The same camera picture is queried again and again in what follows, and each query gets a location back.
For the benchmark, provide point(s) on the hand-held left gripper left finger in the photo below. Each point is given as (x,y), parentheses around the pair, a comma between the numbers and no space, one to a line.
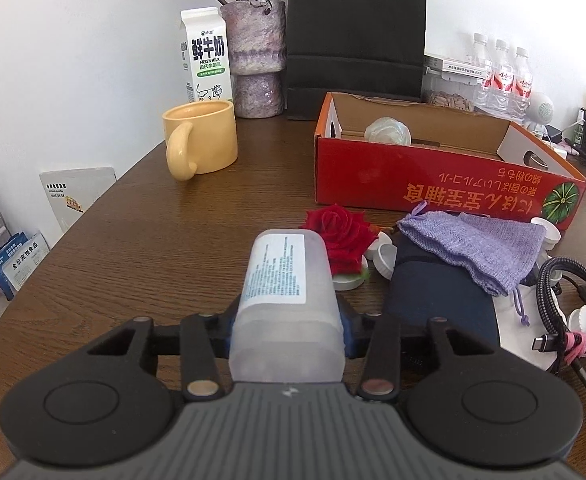
(231,331)

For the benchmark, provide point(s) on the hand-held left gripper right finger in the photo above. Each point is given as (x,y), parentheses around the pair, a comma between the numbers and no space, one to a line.
(346,331)

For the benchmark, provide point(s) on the translucent labelled plastic bottle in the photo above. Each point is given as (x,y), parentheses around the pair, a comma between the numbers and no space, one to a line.
(283,345)

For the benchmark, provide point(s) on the small white bottle cap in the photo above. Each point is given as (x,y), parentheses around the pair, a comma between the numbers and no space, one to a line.
(379,245)
(387,262)

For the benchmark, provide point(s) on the dark navy pouch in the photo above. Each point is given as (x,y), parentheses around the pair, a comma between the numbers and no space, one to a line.
(438,305)

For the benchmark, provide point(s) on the red cardboard box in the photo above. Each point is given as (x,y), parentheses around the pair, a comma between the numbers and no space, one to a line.
(423,180)

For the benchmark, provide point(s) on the white ribbed bottle cap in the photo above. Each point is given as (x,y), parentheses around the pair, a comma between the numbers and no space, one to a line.
(584,317)

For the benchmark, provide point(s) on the red artificial rose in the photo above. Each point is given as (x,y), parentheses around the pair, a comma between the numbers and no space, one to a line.
(338,232)

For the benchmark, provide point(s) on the yellow mug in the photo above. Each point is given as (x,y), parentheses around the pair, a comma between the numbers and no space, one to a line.
(213,140)

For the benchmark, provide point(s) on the pale green wrapped bundle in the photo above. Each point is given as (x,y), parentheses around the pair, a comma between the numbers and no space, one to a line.
(388,131)

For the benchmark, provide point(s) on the white panel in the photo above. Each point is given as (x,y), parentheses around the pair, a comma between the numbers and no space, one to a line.
(75,195)

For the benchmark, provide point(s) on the blue pet food bag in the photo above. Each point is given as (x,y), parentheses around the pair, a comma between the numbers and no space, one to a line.
(20,267)

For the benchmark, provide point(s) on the large white bottle cap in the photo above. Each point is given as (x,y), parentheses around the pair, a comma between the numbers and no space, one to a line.
(548,232)

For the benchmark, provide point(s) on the clear container of seeds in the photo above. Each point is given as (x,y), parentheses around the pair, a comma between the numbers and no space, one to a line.
(448,97)

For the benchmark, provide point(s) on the white milk carton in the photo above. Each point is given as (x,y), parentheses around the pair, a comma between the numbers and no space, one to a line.
(205,55)

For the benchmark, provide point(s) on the purple speckled vase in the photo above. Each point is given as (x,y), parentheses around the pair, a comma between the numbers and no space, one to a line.
(253,50)

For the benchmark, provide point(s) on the flat white box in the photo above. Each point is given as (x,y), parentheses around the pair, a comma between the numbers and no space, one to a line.
(455,66)

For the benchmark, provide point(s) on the black power adapter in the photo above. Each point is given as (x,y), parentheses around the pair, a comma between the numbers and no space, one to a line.
(555,134)

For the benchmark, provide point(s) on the black paper bag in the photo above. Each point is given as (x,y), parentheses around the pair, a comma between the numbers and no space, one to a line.
(353,35)

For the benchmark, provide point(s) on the white robot speaker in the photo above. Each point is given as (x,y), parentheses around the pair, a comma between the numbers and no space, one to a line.
(542,107)

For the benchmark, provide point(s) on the clear water bottle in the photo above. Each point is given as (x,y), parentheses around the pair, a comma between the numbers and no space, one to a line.
(502,77)
(479,60)
(522,85)

